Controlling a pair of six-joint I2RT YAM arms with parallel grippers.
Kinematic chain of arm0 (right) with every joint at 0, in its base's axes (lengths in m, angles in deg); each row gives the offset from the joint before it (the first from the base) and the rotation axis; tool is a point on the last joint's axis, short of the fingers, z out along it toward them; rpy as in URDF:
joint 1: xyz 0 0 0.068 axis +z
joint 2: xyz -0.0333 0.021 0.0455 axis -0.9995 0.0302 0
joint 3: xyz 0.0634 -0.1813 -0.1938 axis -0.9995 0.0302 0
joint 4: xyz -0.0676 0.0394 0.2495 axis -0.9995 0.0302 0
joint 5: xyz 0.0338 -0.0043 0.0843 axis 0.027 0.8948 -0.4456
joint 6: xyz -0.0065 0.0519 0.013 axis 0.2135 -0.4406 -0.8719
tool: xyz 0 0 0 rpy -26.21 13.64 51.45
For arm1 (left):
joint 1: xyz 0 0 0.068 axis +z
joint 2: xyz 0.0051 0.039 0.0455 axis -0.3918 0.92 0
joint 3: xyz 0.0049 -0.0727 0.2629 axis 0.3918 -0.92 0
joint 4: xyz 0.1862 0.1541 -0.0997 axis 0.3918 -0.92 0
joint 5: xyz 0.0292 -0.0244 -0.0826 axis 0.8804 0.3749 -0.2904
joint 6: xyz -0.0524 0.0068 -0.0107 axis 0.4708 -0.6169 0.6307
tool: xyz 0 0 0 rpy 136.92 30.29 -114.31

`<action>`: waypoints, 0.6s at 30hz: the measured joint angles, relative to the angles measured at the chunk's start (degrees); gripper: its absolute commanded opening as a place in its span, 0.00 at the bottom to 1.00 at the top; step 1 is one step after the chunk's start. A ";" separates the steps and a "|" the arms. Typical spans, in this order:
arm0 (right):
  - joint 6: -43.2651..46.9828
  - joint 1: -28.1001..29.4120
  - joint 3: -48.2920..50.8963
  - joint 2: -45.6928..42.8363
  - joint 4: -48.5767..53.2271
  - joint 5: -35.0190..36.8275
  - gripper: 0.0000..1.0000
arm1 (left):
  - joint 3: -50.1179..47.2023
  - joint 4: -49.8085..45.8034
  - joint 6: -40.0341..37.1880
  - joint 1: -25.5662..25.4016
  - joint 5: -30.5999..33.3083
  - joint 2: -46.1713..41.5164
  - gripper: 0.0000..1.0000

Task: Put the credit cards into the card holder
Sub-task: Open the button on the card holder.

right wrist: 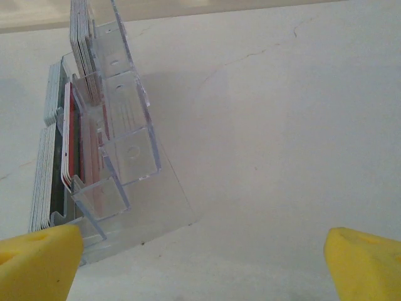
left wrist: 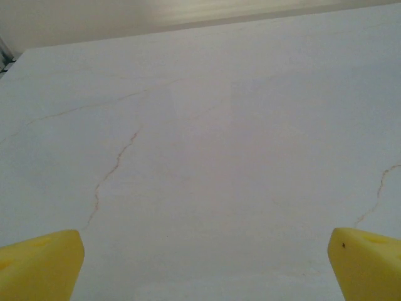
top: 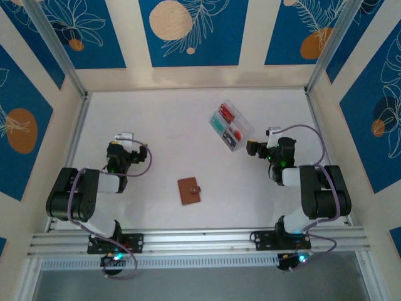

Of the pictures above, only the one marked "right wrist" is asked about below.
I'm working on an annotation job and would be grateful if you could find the white red-circle card stack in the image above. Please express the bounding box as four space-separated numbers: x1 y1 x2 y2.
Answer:
69 0 105 106

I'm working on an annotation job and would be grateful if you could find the red card stack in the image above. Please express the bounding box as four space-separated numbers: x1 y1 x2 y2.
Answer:
61 82 85 189

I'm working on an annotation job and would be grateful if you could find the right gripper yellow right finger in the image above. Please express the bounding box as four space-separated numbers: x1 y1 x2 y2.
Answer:
323 227 401 301

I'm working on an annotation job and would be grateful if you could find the clear acrylic card stand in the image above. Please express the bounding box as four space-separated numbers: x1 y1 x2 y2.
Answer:
49 0 197 267

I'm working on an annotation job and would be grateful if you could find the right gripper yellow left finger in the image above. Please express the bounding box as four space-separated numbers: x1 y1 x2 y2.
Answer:
0 224 85 301

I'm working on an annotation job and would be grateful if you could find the teal card stack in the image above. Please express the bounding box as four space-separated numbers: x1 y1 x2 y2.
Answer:
43 61 64 127

